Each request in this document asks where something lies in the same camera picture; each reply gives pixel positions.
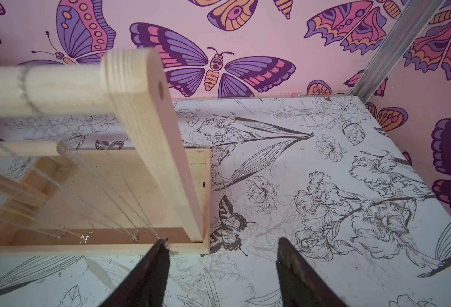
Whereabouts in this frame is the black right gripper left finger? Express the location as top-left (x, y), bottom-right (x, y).
top-left (101, 239), bottom-right (170, 307)

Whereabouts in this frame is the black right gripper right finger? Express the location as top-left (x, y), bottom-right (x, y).
top-left (276, 237), bottom-right (347, 307)

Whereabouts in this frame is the thin silver necklace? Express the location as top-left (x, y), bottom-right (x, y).
top-left (0, 64), bottom-right (170, 246)

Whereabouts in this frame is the wooden jewelry display stand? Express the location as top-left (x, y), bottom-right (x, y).
top-left (0, 49), bottom-right (211, 255)

